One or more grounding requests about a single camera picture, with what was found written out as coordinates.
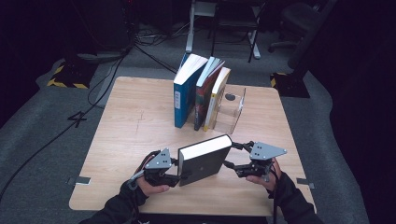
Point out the person's right hand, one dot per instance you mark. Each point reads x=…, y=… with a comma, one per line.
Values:
x=264, y=183

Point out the yellow book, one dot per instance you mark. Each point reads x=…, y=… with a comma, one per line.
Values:
x=213, y=102

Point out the black hardcover book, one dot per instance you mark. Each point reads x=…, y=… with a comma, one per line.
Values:
x=202, y=166

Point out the black stand with striped base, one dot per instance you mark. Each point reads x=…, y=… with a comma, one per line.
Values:
x=299, y=62

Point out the blue book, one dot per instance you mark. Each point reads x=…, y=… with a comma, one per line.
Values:
x=183, y=99

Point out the black metal chair frame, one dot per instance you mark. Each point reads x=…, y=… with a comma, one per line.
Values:
x=232, y=25

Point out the black office chair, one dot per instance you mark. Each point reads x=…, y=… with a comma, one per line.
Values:
x=295, y=18

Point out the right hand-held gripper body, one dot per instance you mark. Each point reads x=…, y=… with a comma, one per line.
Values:
x=264, y=151

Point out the clear acrylic book holder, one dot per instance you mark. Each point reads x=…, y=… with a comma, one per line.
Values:
x=232, y=115

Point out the dark oval sticker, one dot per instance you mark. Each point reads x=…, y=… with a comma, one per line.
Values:
x=230, y=97

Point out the person's left hand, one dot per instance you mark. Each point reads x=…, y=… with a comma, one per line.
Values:
x=152, y=188

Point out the yellow black striped base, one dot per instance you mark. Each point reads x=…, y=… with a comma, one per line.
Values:
x=71, y=76

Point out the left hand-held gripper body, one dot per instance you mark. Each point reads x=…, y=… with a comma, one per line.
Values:
x=160, y=165

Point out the grey tape strip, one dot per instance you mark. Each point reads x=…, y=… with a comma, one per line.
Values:
x=305, y=183
x=80, y=180

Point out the colourful illustrated book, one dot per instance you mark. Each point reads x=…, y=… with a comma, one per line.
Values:
x=202, y=99

